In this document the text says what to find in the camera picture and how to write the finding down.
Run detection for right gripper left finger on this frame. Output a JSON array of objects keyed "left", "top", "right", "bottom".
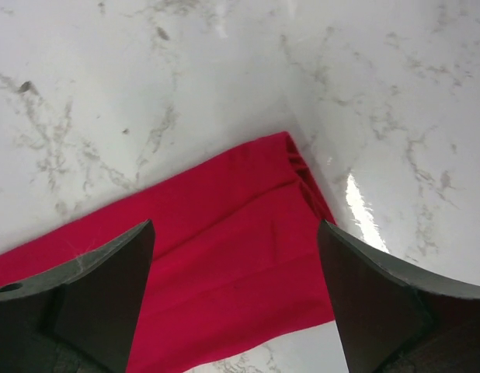
[{"left": 0, "top": 221, "right": 155, "bottom": 372}]

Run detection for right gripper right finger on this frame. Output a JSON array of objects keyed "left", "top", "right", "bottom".
[{"left": 318, "top": 221, "right": 480, "bottom": 372}]

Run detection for bright red t-shirt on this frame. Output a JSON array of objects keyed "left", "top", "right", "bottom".
[{"left": 0, "top": 132, "right": 333, "bottom": 372}]

